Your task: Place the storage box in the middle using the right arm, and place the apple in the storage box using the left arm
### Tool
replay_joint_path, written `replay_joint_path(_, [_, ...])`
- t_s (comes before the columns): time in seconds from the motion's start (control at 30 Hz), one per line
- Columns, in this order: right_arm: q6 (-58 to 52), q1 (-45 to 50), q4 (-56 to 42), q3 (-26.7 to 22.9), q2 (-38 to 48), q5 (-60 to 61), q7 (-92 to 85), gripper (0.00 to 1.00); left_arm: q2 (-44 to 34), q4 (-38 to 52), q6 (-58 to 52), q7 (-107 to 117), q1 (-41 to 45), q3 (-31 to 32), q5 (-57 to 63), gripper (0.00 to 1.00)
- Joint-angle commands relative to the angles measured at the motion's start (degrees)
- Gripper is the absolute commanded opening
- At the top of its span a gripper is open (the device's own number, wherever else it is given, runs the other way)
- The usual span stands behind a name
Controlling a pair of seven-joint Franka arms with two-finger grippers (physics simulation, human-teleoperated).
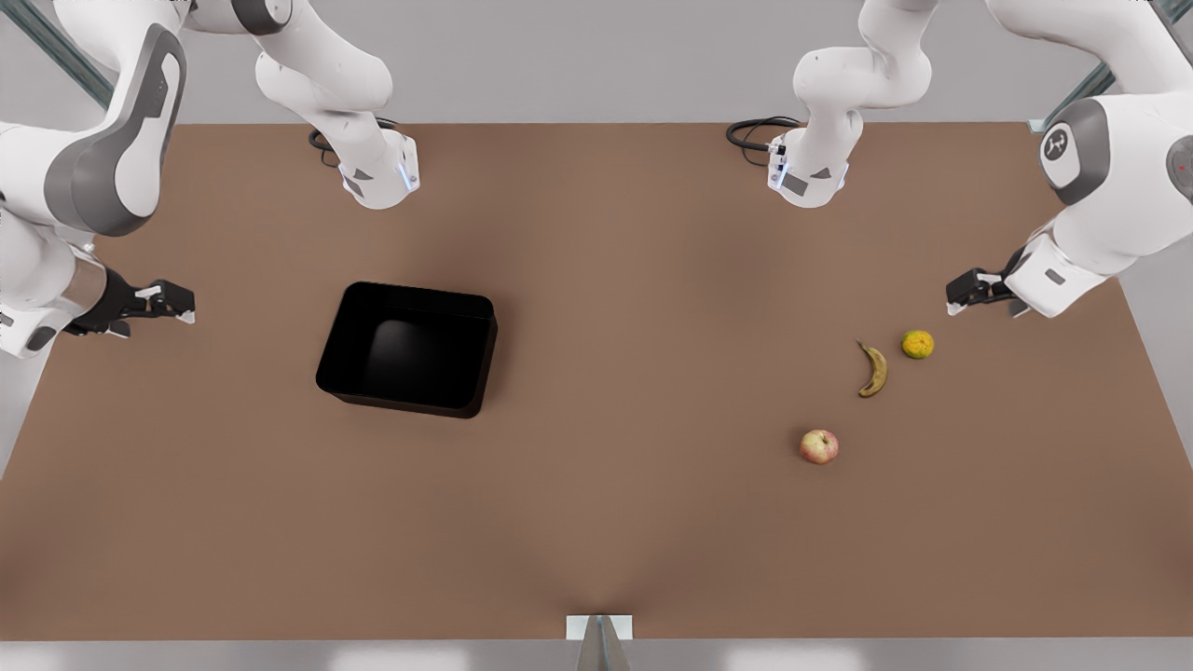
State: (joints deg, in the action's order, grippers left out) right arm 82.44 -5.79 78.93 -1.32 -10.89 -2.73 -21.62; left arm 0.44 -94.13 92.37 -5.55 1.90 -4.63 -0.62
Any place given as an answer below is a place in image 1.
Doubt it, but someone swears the silver frame post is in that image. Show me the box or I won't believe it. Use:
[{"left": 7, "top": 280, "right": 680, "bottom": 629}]
[
  {"left": 1027, "top": 0, "right": 1193, "bottom": 134},
  {"left": 566, "top": 614, "right": 634, "bottom": 671},
  {"left": 0, "top": 0, "right": 117, "bottom": 109}
]

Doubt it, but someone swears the spotted yellow banana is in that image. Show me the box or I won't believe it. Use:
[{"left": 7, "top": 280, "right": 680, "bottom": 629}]
[{"left": 856, "top": 340, "right": 889, "bottom": 399}]

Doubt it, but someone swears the black cable loop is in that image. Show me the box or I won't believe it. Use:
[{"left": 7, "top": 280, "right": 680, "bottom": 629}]
[
  {"left": 309, "top": 117, "right": 400, "bottom": 171},
  {"left": 726, "top": 116, "right": 806, "bottom": 169}
]

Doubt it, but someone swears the black storage box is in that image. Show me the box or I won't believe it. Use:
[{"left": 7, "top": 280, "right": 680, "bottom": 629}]
[{"left": 315, "top": 281, "right": 500, "bottom": 419}]

